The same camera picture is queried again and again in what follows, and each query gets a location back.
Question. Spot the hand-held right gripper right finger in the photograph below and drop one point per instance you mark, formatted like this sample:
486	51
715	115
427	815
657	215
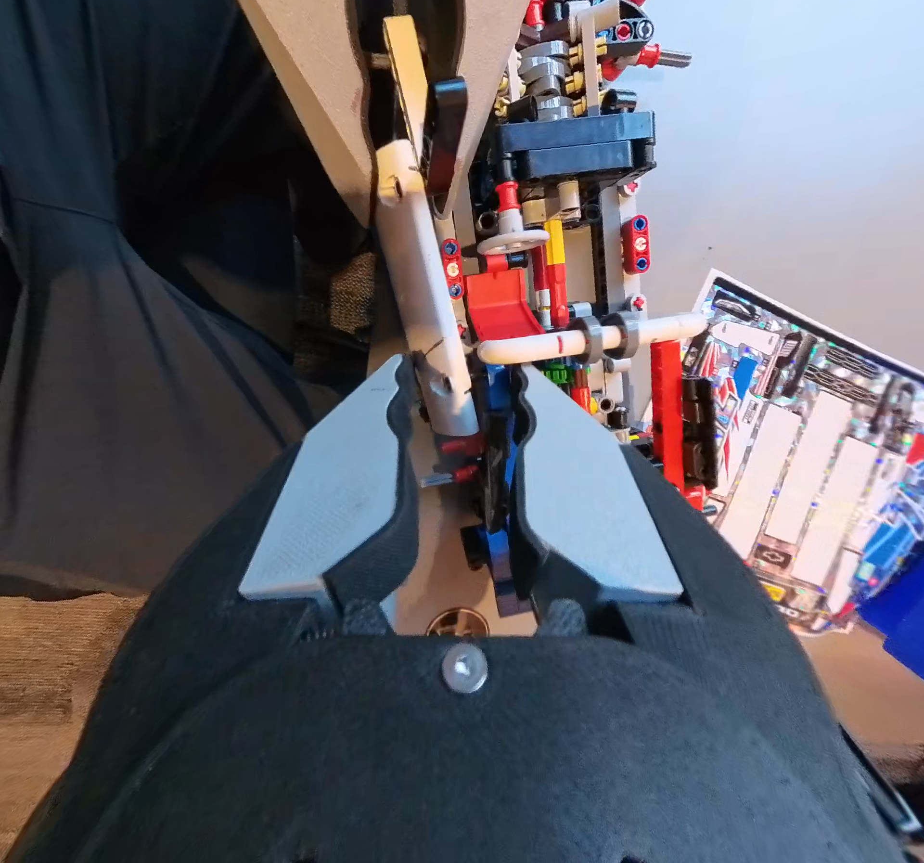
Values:
585	516

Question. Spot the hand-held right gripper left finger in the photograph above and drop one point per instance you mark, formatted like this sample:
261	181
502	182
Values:
332	509

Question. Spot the toy brick car model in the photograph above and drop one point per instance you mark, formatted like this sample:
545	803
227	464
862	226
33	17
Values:
570	141

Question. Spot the shiny sticker sheet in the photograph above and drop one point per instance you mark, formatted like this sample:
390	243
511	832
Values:
794	459

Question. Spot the person's grey pants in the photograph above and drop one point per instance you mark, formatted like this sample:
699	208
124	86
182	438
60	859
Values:
144	336

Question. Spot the blue plastic bin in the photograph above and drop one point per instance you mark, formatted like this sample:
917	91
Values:
899	610

